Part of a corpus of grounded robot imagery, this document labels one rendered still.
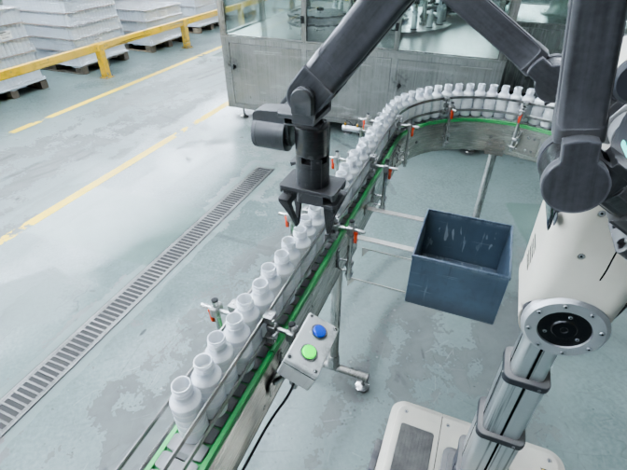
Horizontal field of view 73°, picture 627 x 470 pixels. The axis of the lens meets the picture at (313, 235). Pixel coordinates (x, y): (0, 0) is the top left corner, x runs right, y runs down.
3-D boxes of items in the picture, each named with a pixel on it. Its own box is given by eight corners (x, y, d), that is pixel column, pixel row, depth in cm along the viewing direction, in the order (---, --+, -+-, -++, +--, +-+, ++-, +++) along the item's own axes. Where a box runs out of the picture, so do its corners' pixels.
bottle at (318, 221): (312, 258, 133) (311, 214, 123) (301, 248, 137) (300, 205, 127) (327, 252, 136) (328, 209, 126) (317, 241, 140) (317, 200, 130)
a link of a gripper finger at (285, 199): (314, 241, 76) (314, 196, 71) (279, 231, 78) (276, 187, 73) (327, 221, 81) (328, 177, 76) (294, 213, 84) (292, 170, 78)
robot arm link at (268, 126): (312, 89, 59) (332, 74, 66) (238, 81, 63) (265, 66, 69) (312, 167, 66) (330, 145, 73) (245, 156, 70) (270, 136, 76)
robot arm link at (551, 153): (647, 186, 52) (638, 167, 56) (582, 135, 51) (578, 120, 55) (581, 231, 58) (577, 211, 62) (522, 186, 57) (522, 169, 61)
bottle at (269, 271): (278, 324, 111) (275, 277, 102) (257, 318, 113) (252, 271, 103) (286, 308, 116) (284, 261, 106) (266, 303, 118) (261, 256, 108)
